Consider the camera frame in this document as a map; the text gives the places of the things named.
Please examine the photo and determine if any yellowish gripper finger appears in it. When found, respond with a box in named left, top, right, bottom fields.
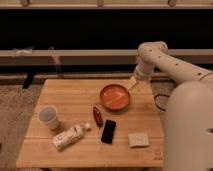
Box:
left=127, top=76, right=138, bottom=90

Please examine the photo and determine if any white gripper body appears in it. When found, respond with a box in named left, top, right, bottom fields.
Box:
left=134, top=65, right=153, bottom=81

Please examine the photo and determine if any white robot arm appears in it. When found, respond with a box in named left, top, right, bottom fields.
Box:
left=133, top=41, right=213, bottom=171

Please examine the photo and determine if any orange ceramic bowl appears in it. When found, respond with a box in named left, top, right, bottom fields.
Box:
left=100, top=84, right=130, bottom=110

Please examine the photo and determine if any red-brown small object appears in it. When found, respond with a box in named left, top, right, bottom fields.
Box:
left=93, top=107, right=103, bottom=127

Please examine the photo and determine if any black smartphone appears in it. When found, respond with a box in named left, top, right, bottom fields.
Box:
left=101, top=120, right=116, bottom=144

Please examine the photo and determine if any beige square sponge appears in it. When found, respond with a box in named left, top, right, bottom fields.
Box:
left=128, top=133, right=149, bottom=148

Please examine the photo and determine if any wooden table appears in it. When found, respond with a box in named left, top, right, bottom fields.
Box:
left=16, top=79, right=164, bottom=168

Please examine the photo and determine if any white plastic bottle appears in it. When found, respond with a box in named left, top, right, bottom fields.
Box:
left=53, top=123, right=91, bottom=150

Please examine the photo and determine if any black cable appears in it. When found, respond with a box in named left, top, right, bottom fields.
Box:
left=153, top=93, right=170, bottom=112

